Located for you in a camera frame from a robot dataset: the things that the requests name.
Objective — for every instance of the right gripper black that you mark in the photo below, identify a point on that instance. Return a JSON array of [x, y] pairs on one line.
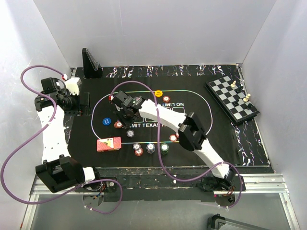
[[118, 114]]

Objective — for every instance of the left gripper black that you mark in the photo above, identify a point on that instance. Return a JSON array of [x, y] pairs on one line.
[[81, 107]]

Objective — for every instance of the red chips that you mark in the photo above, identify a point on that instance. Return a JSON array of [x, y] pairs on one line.
[[166, 99], [118, 124], [174, 137]]

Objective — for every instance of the blue poker chip stack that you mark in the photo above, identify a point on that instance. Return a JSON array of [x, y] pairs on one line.
[[150, 148]]

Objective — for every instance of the red poker chip stack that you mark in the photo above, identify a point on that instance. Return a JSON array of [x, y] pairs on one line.
[[139, 152]]

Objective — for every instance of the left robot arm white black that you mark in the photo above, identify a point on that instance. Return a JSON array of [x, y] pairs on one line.
[[58, 170]]

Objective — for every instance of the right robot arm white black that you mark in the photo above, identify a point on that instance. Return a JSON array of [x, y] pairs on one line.
[[192, 136]]

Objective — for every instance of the blue round blind button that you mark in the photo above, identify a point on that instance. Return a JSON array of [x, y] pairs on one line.
[[106, 121]]

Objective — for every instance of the black card shoe holder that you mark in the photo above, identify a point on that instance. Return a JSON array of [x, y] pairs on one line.
[[91, 68]]

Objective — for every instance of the yellow round blind button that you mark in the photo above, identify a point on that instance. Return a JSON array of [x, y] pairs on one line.
[[158, 93]]

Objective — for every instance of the red playing card deck box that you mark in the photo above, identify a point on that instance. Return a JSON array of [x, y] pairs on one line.
[[108, 144]]

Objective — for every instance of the green poker chip stack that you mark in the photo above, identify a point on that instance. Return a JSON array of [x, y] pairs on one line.
[[164, 148]]

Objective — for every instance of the black silver chess board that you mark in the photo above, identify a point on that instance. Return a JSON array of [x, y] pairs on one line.
[[225, 95]]

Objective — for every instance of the black chess pawn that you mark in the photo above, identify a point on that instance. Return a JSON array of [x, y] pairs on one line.
[[236, 103]]

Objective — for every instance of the black chess piece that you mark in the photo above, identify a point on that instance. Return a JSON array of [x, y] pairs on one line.
[[239, 89]]

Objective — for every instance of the black case bottom corner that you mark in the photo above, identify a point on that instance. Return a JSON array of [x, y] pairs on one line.
[[218, 222]]

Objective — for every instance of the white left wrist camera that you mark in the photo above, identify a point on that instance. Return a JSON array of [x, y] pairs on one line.
[[73, 85]]

